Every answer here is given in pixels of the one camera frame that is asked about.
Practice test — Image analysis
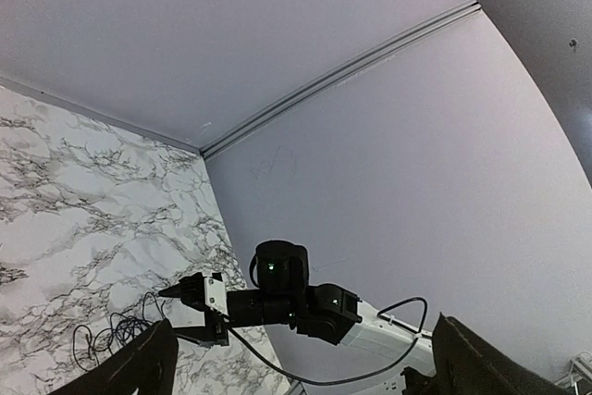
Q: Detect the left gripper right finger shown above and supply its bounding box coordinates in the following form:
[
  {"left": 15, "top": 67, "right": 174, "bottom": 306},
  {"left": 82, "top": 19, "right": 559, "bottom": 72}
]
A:
[{"left": 432, "top": 315, "right": 567, "bottom": 395}]

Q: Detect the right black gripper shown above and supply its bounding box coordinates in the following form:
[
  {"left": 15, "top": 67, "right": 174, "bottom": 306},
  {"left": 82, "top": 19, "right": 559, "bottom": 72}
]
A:
[{"left": 157, "top": 272, "right": 229, "bottom": 347}]

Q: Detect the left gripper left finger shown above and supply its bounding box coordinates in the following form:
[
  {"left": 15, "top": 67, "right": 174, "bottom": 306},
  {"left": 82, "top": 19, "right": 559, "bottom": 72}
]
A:
[{"left": 52, "top": 320, "right": 179, "bottom": 395}]

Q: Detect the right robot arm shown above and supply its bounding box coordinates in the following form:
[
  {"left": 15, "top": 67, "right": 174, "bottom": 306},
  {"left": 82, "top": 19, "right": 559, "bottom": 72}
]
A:
[{"left": 158, "top": 240, "right": 436, "bottom": 376}]

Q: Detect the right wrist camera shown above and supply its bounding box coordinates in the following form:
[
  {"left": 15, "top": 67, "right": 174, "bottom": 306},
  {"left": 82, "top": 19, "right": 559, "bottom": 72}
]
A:
[{"left": 203, "top": 273, "right": 228, "bottom": 315}]

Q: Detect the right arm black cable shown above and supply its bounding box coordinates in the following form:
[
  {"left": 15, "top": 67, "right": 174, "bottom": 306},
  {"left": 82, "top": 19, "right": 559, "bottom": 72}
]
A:
[{"left": 228, "top": 296, "right": 429, "bottom": 386}]

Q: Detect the right aluminium frame post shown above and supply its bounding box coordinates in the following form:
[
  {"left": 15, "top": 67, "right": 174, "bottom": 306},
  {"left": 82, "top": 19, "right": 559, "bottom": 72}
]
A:
[{"left": 201, "top": 0, "right": 482, "bottom": 160}]

